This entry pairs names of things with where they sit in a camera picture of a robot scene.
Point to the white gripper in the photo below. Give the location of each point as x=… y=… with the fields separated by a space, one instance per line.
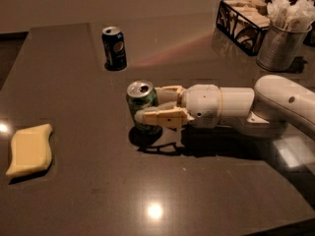
x=202 y=102

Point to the green soda can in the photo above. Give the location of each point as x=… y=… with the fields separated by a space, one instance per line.
x=140 y=95

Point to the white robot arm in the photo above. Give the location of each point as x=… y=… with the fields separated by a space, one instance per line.
x=262 y=111

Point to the dark blue Pepsi can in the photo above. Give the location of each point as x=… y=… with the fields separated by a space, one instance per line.
x=114 y=48

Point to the perforated metal cup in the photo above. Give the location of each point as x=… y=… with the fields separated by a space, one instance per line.
x=279 y=47

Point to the yellow sponge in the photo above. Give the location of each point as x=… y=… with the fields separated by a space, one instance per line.
x=31 y=152

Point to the wrapped utensils in cup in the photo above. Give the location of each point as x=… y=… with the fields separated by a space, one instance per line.
x=297 y=17

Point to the black wire napkin basket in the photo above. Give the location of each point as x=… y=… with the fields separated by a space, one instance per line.
x=245 y=22

